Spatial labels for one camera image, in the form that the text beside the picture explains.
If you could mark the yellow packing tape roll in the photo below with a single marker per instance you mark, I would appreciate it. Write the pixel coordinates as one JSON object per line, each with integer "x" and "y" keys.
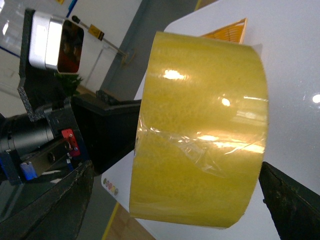
{"x": 201, "y": 134}

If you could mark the yellow woven basket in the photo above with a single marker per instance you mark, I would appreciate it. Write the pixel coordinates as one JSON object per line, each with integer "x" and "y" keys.
{"x": 234, "y": 33}

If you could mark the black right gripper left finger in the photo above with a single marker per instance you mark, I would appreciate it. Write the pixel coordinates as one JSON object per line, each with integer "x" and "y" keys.
{"x": 58, "y": 213}

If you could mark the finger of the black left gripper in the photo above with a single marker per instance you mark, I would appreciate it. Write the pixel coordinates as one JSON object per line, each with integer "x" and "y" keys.
{"x": 108, "y": 127}

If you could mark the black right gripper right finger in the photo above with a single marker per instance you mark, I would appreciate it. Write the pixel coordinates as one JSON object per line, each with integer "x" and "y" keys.
{"x": 294, "y": 208}

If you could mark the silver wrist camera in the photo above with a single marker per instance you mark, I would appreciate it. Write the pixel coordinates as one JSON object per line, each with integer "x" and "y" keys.
{"x": 55, "y": 43}

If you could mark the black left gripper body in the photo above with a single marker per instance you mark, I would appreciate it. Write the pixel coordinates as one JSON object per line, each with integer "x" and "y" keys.
{"x": 44, "y": 144}

